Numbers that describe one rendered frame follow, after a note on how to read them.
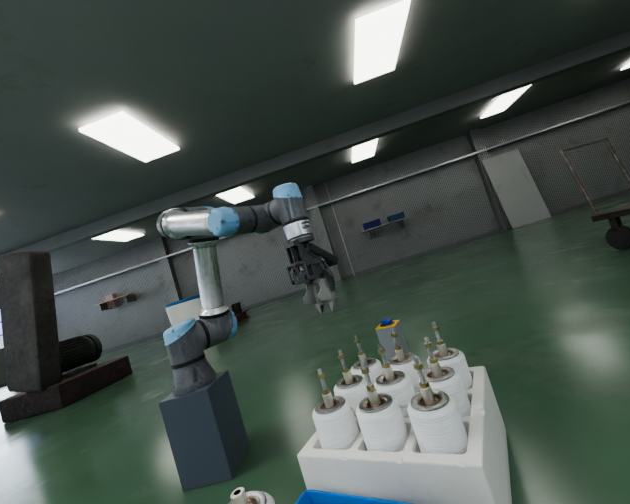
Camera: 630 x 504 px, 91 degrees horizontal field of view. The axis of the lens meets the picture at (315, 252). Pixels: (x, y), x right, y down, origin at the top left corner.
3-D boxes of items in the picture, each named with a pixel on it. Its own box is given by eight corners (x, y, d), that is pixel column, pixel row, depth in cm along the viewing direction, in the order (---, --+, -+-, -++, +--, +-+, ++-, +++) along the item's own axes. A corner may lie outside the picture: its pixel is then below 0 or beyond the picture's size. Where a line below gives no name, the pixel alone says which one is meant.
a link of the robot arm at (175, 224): (139, 210, 106) (220, 198, 75) (171, 208, 114) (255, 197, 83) (145, 243, 108) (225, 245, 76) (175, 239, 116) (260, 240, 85)
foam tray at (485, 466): (319, 534, 69) (296, 455, 70) (374, 429, 103) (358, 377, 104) (518, 575, 50) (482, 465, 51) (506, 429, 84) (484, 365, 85)
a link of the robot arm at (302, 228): (296, 226, 90) (316, 217, 85) (301, 241, 90) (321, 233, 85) (277, 229, 85) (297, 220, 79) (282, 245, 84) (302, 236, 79)
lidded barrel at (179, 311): (190, 345, 485) (177, 302, 488) (223, 335, 478) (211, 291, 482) (169, 357, 427) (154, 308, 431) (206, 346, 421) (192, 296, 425)
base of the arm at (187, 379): (164, 400, 105) (156, 371, 105) (187, 382, 120) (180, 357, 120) (204, 388, 103) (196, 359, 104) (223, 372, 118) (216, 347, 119)
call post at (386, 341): (403, 418, 104) (374, 329, 106) (407, 407, 110) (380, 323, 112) (424, 418, 101) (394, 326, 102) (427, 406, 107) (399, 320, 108)
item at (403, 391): (394, 439, 83) (374, 374, 84) (431, 435, 80) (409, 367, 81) (393, 464, 74) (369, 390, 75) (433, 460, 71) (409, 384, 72)
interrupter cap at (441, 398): (427, 390, 67) (425, 387, 67) (457, 397, 60) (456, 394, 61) (403, 407, 63) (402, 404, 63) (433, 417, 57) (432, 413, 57)
